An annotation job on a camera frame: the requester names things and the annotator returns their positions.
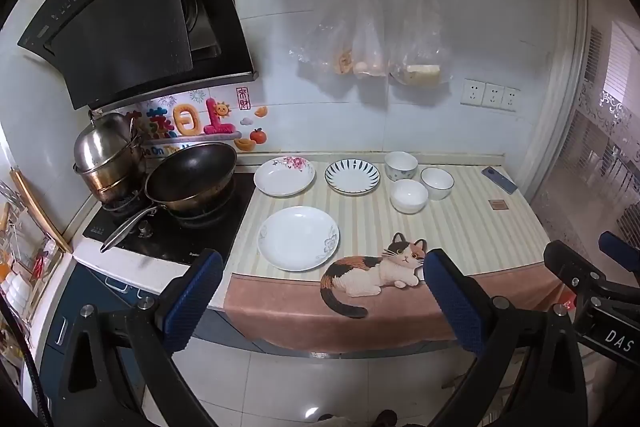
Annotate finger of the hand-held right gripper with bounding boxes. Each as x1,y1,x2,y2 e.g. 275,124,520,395
544,240,609,304
598,230,640,266

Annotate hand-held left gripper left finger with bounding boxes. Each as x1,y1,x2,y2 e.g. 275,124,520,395
50,248,225,427

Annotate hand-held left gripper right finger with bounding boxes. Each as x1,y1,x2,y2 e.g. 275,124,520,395
422,248,588,427

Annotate plain white bowl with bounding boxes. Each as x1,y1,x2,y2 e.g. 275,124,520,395
390,179,429,215

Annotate white bowl with blue rim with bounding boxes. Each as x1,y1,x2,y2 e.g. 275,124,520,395
420,167,455,201

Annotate striped cat print table cloth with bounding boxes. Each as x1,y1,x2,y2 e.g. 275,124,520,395
222,161,576,353

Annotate black gas stove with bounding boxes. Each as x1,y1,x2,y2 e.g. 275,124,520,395
82,172,257,266

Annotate patterned glass sliding door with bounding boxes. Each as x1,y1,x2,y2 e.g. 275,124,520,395
529,0,640,258

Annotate blue smartphone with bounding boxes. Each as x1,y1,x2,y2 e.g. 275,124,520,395
481,166,519,195

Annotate blue kitchen cabinet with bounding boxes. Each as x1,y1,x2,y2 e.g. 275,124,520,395
39,263,281,414

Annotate white plate with grey flowers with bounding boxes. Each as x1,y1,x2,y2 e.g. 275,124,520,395
257,206,340,272

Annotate white bowl with coloured dots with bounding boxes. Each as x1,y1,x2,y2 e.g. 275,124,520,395
384,151,419,182

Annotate white plate with pink flowers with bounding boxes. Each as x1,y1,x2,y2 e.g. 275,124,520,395
253,156,316,198

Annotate white plate with blue stripes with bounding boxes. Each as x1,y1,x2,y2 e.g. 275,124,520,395
324,159,381,196

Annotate wooden cutting board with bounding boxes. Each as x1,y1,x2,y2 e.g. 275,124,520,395
8,169,74,254

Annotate stainless steel steamer pot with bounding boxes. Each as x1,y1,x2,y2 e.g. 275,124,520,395
73,110,149,204

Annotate clear plastic bag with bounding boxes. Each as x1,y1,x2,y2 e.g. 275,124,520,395
388,0,454,86
352,0,389,80
288,0,362,78

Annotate black range hood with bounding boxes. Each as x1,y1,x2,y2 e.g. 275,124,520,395
17,0,259,110

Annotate black wok with metal handle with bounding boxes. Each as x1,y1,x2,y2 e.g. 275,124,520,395
99,142,239,254

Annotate wire dish rack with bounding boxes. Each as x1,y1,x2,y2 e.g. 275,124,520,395
0,181,66,324

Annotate colourful wall stickers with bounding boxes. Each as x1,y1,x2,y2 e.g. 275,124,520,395
125,88,269,156

